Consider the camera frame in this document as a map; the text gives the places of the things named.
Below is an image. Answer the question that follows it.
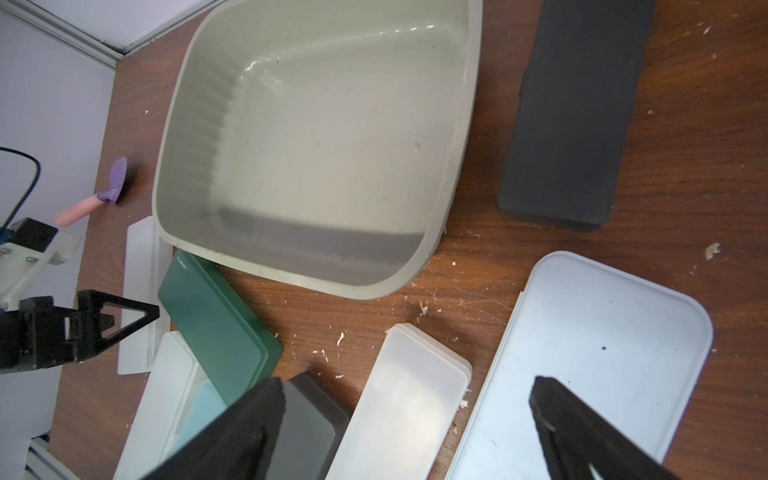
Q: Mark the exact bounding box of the dark green pencil case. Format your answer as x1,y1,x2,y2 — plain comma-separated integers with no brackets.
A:
158,250,283,406

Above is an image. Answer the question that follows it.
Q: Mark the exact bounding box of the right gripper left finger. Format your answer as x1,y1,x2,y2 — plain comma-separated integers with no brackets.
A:
146,378,286,479

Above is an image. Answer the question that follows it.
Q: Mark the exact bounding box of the black pencil case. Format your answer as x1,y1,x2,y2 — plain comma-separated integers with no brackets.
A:
497,0,655,231
266,372,352,479

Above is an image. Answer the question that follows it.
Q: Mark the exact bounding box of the light blue pencil case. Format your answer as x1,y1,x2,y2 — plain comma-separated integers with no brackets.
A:
448,251,713,479

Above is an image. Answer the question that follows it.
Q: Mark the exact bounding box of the left base cable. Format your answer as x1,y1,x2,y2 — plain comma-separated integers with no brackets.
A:
0,146,42,232

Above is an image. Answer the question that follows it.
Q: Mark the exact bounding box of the teal translucent pencil case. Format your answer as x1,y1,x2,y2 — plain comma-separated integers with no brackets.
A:
169,379,227,454

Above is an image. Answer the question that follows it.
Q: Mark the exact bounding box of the grey-green plastic storage box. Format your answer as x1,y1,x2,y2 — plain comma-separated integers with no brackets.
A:
152,1,483,300

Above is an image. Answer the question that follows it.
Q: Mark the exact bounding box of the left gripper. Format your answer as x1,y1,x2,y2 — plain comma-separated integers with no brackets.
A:
1,290,160,374

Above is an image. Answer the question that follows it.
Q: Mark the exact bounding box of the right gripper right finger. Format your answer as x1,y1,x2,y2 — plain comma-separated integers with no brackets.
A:
529,376,676,479

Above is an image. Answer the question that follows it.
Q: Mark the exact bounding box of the frosted white case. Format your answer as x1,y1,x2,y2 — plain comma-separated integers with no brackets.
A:
117,216,173,375
327,323,472,479
114,331,207,479

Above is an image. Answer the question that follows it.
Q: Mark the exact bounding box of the purple and pink toy shovel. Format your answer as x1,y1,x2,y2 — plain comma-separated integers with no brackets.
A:
53,157,128,227

